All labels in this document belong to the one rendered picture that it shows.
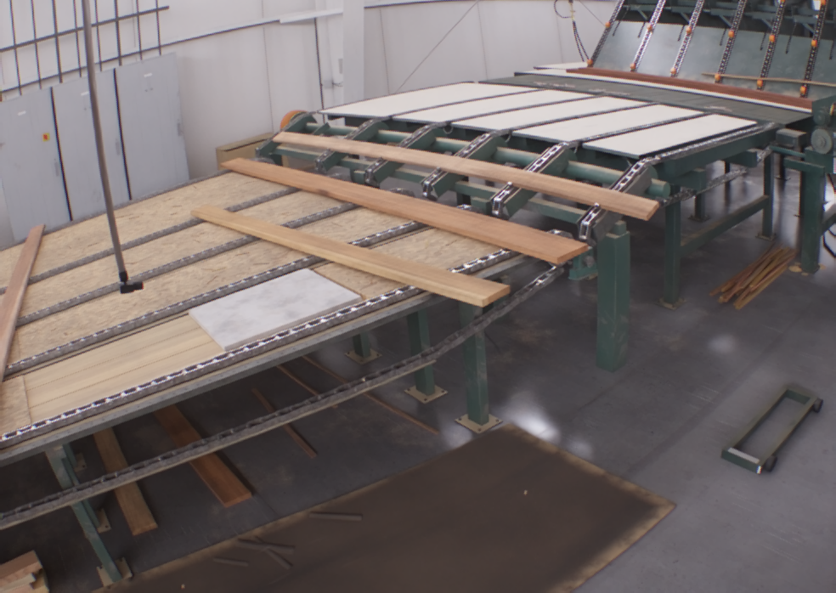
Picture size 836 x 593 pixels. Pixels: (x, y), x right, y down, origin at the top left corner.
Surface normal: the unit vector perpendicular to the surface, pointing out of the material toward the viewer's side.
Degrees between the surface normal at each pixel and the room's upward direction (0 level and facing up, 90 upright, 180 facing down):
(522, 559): 0
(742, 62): 47
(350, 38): 99
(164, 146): 90
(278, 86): 90
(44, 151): 90
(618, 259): 90
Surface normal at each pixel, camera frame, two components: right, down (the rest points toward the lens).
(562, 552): -0.10, -0.93
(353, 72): 0.62, 0.37
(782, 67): -0.64, -0.43
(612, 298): -0.79, 0.29
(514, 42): 0.61, 0.18
